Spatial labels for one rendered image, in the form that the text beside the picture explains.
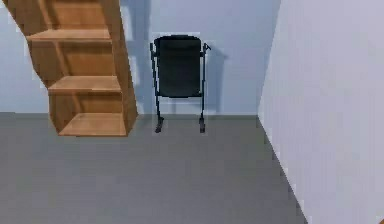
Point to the brown wooden shelf unit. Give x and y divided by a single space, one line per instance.
86 83

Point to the black bin on frame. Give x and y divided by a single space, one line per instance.
179 66

